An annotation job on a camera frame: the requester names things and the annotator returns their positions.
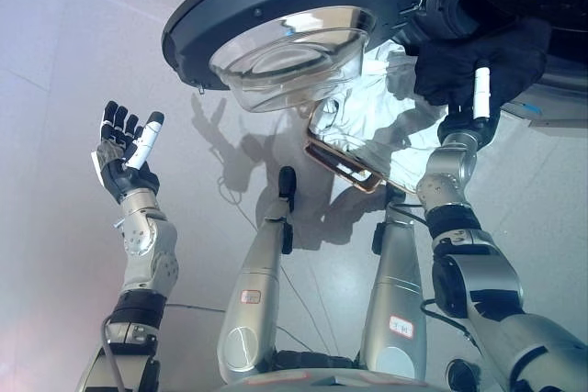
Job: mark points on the silver robot torso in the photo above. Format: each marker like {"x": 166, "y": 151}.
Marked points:
{"x": 321, "y": 376}

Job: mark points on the black left robot foot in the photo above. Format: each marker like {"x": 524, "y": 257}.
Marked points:
{"x": 287, "y": 185}

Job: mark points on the silver robot leg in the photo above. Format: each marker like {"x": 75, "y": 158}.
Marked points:
{"x": 395, "y": 291}
{"x": 257, "y": 291}

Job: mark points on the white crumpled clothes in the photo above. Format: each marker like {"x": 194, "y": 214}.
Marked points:
{"x": 367, "y": 107}

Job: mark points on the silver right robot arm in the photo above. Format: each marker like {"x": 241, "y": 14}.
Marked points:
{"x": 487, "y": 272}

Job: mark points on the robot legs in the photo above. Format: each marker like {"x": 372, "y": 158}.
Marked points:
{"x": 236, "y": 201}

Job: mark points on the dark navy garment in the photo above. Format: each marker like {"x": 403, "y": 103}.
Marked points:
{"x": 464, "y": 66}

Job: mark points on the silver left robot leg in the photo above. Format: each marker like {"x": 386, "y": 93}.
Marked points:
{"x": 257, "y": 291}

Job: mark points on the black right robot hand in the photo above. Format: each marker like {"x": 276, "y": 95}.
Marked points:
{"x": 482, "y": 93}

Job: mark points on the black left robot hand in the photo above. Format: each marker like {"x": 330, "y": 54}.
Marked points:
{"x": 126, "y": 176}

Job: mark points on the silver right robot leg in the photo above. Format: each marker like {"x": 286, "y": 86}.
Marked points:
{"x": 395, "y": 291}

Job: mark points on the blue tape strip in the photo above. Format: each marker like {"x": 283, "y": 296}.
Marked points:
{"x": 531, "y": 107}

